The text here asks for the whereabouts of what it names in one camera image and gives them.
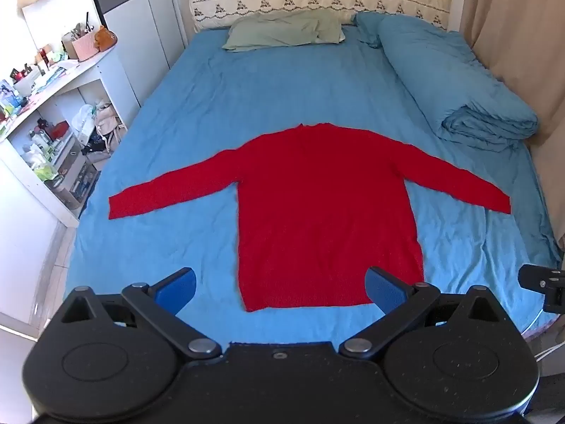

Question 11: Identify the white shelf unit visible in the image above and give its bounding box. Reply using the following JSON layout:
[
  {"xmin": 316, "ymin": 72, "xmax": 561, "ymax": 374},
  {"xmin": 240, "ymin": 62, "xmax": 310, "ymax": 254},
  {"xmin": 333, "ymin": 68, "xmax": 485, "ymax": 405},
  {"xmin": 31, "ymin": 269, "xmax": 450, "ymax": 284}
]
[{"xmin": 0, "ymin": 44, "xmax": 143, "ymax": 229}]

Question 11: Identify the orange plush toy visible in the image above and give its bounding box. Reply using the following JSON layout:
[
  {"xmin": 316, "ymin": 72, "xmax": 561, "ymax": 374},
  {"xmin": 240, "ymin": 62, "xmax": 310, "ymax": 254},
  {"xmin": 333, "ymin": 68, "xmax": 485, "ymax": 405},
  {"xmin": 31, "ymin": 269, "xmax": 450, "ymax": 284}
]
[{"xmin": 94, "ymin": 25, "xmax": 119, "ymax": 51}]

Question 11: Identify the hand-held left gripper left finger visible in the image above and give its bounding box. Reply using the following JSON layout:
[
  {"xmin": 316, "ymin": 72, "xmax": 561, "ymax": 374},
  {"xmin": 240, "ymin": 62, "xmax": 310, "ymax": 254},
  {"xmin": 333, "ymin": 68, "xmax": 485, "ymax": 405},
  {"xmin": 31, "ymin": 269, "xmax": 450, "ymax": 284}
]
[{"xmin": 57, "ymin": 267, "xmax": 222, "ymax": 360}]

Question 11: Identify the white plastic bag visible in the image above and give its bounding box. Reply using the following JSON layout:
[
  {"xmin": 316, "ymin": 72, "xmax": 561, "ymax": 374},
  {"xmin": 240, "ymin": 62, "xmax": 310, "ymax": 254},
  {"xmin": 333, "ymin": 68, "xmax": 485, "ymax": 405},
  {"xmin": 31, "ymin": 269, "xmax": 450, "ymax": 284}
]
[{"xmin": 72, "ymin": 104, "xmax": 97, "ymax": 134}]

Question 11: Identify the pink pen holder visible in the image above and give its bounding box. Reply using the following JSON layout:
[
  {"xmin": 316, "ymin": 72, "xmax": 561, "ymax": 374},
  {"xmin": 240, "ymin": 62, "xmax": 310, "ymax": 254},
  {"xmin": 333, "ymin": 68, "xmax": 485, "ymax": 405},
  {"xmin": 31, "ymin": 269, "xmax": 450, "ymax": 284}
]
[{"xmin": 72, "ymin": 31, "xmax": 99, "ymax": 61}]

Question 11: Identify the green pillow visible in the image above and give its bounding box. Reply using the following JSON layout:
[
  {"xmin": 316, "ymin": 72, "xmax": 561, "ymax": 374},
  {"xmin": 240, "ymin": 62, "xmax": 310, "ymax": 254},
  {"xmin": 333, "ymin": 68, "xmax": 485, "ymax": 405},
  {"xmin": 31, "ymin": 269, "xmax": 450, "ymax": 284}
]
[{"xmin": 222, "ymin": 8, "xmax": 346, "ymax": 53}]

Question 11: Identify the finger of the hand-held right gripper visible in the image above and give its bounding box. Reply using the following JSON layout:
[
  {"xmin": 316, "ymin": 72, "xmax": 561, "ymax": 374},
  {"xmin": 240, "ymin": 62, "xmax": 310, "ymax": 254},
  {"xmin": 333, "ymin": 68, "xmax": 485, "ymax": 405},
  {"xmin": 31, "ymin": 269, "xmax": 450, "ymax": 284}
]
[{"xmin": 518, "ymin": 264, "xmax": 565, "ymax": 314}]

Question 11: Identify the white and grey wardrobe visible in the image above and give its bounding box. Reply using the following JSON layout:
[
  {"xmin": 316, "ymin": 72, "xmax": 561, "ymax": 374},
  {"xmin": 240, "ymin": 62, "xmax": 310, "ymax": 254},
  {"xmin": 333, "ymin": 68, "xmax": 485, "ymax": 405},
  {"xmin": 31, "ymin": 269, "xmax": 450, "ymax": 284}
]
[{"xmin": 84, "ymin": 0, "xmax": 187, "ymax": 107}]

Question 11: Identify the beige cloth bag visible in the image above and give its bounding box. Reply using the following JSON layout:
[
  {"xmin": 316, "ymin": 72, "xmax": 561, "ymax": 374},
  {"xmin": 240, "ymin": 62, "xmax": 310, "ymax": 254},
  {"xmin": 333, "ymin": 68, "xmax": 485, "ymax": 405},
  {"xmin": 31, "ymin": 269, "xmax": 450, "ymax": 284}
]
[{"xmin": 94, "ymin": 101, "xmax": 121, "ymax": 137}]

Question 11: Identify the white cable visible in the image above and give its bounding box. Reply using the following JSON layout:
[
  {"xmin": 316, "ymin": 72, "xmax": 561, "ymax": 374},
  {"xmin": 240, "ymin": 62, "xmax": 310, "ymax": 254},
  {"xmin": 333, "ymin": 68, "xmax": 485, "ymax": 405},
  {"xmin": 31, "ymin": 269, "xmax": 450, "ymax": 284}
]
[{"xmin": 533, "ymin": 343, "xmax": 565, "ymax": 361}]

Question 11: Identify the red knit sweater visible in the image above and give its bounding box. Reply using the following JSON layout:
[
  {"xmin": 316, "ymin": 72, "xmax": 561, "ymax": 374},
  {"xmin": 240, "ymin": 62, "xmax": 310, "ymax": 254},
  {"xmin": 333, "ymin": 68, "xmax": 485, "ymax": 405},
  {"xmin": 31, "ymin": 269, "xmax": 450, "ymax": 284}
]
[{"xmin": 108, "ymin": 123, "xmax": 512, "ymax": 313}]

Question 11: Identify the clear storage drawer box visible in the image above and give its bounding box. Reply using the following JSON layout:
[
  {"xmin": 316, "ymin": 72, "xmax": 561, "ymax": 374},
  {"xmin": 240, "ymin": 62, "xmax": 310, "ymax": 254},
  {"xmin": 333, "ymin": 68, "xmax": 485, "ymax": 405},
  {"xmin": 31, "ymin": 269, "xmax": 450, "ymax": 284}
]
[{"xmin": 44, "ymin": 139, "xmax": 97, "ymax": 211}]

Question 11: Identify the blue bed sheet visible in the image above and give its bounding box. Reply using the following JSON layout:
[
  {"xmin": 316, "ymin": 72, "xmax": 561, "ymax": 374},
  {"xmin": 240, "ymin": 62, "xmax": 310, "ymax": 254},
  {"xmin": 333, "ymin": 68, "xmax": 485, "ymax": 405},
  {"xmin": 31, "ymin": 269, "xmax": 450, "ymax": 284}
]
[{"xmin": 62, "ymin": 24, "xmax": 563, "ymax": 347}]

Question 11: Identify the rolled blue duvet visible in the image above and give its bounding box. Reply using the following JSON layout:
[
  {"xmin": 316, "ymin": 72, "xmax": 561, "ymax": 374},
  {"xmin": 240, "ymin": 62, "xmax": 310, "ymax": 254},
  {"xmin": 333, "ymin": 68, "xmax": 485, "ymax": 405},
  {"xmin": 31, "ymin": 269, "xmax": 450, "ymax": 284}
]
[{"xmin": 354, "ymin": 12, "xmax": 540, "ymax": 153}]

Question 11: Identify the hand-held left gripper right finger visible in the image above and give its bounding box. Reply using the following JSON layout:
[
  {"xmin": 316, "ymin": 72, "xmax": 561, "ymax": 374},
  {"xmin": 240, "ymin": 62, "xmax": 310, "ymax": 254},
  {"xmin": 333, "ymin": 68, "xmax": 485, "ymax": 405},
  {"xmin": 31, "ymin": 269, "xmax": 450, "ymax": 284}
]
[{"xmin": 339, "ymin": 266, "xmax": 508, "ymax": 360}]

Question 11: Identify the beige curtain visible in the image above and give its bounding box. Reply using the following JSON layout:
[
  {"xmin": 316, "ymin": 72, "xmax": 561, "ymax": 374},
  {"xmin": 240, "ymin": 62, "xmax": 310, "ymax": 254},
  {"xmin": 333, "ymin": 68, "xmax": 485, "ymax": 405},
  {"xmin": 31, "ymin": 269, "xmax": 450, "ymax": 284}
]
[{"xmin": 450, "ymin": 0, "xmax": 565, "ymax": 248}]

